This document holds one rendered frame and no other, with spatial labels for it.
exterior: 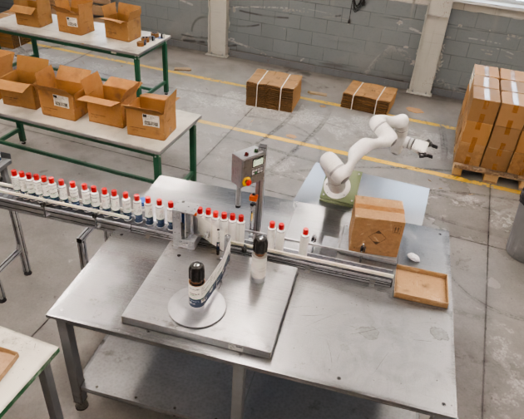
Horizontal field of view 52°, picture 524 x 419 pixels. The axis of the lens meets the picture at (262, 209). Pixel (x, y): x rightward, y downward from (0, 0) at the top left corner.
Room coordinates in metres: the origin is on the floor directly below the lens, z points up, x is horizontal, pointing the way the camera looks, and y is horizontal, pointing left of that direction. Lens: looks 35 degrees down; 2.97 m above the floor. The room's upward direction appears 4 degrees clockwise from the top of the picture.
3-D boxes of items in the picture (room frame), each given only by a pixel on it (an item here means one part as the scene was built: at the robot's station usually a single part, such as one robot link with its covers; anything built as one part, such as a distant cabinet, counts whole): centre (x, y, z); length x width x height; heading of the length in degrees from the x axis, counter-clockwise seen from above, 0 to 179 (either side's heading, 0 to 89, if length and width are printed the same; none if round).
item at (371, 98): (6.98, -1.34, 0.11); 0.65 x 0.54 x 0.22; 69
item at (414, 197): (3.25, -0.69, 0.81); 0.90 x 0.90 x 0.04; 72
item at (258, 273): (2.32, -0.01, 1.03); 0.09 x 0.09 x 0.30
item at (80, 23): (6.77, 2.50, 0.97); 0.42 x 0.39 x 0.37; 160
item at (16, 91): (4.61, 2.26, 0.97); 0.44 x 0.38 x 0.37; 167
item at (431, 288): (2.40, -0.96, 0.85); 0.30 x 0.26 x 0.04; 78
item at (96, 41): (6.84, 2.49, 0.39); 2.20 x 0.80 x 0.78; 72
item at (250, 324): (2.20, 0.23, 0.86); 0.80 x 0.67 x 0.05; 78
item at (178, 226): (2.61, 0.44, 1.01); 0.14 x 0.13 x 0.26; 78
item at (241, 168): (2.72, 0.10, 1.38); 0.17 x 0.10 x 0.19; 133
